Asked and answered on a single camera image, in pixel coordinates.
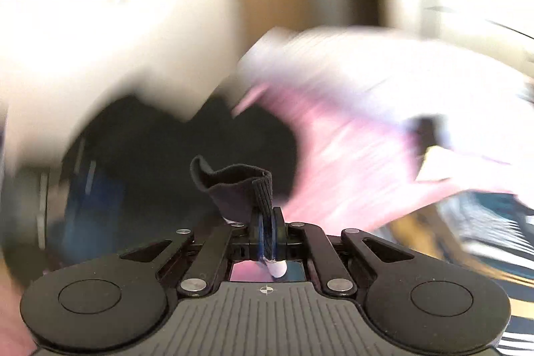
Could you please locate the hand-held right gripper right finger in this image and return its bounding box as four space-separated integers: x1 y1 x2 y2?
268 208 414 297

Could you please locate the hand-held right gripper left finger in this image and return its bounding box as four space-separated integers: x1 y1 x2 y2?
117 212 268 297

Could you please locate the black garment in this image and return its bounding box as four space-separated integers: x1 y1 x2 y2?
79 93 299 279

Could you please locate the navy striped shirt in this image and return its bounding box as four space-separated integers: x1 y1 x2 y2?
375 189 534 356

